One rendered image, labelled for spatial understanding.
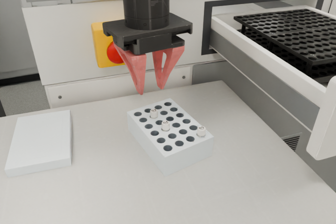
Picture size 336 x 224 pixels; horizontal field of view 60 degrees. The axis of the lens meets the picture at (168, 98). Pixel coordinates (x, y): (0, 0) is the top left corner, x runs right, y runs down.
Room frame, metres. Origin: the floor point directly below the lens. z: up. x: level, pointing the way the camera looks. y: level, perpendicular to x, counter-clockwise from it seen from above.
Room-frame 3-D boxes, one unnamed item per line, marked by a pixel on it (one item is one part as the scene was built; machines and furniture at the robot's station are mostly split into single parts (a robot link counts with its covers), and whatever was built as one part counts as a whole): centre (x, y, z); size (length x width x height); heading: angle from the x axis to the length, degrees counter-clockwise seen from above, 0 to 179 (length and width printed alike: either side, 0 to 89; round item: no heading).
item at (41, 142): (0.36, 0.20, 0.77); 0.13 x 0.09 x 0.02; 16
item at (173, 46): (0.37, 0.02, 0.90); 0.07 x 0.07 x 0.09; 29
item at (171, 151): (0.36, 0.00, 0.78); 0.12 x 0.08 x 0.04; 31
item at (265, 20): (0.50, -0.25, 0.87); 0.22 x 0.18 x 0.06; 18
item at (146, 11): (0.37, 0.03, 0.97); 0.10 x 0.07 x 0.07; 119
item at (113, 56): (0.46, 0.09, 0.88); 0.04 x 0.03 x 0.04; 108
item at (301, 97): (0.51, -0.25, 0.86); 0.40 x 0.26 x 0.06; 18
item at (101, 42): (0.49, 0.10, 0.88); 0.07 x 0.05 x 0.07; 108
